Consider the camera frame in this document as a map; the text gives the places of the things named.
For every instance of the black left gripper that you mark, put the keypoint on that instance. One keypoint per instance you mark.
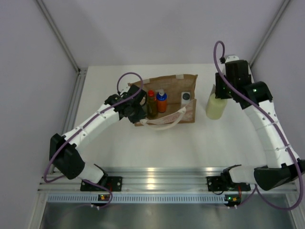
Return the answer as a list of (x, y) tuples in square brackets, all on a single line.
[(141, 115)]

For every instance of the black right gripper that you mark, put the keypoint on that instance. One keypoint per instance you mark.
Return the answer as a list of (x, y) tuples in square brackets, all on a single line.
[(219, 93)]

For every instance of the red capped oil bottle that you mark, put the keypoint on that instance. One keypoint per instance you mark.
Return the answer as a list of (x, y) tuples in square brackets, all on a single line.
[(151, 104)]

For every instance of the blue capped orange bottle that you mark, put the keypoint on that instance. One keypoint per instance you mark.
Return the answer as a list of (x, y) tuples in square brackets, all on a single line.
[(161, 98)]

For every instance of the pale yellow pump bottle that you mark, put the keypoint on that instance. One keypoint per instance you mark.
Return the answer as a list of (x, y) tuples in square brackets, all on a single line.
[(215, 106)]

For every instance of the brown jute canvas bag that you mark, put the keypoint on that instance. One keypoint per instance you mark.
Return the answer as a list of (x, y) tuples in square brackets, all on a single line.
[(173, 85)]

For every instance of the white box dark cap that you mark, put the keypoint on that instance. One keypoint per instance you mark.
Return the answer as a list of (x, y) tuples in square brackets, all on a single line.
[(185, 98)]

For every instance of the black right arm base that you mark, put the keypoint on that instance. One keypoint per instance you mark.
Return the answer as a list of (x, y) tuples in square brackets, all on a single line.
[(217, 184)]

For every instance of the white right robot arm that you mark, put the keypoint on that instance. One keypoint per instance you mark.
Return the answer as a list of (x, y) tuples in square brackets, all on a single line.
[(257, 102)]

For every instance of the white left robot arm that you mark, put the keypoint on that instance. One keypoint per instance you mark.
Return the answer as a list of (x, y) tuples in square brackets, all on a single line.
[(66, 149)]

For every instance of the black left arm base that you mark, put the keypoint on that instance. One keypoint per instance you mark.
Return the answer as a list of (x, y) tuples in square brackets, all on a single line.
[(112, 183)]

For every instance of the aluminium frame rail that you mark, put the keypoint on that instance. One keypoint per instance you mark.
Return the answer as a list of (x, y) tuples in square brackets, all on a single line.
[(153, 179)]

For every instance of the grey slotted cable duct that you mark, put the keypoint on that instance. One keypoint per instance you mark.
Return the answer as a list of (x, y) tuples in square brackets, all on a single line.
[(142, 198)]

